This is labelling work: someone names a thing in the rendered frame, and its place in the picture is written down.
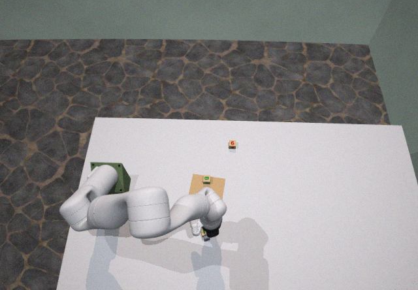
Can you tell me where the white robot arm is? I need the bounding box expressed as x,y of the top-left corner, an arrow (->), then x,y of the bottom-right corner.
59,165 -> 227,239

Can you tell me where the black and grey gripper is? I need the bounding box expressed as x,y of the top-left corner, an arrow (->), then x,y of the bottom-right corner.
190,218 -> 222,241

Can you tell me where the tan flat mat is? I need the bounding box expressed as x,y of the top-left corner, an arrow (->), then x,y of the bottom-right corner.
189,174 -> 225,199

